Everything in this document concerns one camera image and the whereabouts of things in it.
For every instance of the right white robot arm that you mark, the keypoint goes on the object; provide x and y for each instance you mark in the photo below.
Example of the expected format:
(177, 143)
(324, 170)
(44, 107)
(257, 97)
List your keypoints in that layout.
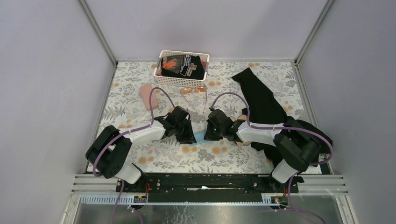
(297, 146)

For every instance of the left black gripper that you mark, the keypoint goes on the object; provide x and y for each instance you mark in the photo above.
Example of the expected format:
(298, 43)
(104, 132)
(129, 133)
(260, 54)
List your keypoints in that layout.
(189, 137)

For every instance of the orange lens sunglasses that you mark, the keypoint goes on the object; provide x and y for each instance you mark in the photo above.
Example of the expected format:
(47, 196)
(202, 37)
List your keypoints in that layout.
(196, 97)

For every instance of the black packaged items in basket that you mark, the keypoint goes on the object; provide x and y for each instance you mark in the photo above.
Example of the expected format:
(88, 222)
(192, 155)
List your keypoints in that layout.
(182, 66)

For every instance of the plaid glasses case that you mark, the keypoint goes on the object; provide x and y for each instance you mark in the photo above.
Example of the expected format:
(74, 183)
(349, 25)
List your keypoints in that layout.
(241, 117)

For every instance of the blue cleaning cloth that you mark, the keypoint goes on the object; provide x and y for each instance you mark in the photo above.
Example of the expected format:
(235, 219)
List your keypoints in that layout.
(199, 137)

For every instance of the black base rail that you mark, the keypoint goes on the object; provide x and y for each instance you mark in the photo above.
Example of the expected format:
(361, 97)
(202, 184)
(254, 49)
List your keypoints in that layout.
(207, 188)

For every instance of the white plastic basket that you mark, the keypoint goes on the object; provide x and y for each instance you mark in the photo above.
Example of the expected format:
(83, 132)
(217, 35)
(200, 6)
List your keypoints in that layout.
(179, 81)

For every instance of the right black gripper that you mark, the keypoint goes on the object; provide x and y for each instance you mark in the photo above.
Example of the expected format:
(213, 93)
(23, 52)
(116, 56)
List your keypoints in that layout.
(209, 136)

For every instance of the pink glasses case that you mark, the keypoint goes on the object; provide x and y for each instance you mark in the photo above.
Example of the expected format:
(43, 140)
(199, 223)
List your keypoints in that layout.
(149, 99)

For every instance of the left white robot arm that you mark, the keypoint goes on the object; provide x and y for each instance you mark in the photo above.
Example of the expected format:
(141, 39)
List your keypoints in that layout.
(109, 151)

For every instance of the black garment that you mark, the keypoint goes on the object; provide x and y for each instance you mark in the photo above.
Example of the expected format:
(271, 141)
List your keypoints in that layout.
(265, 109)

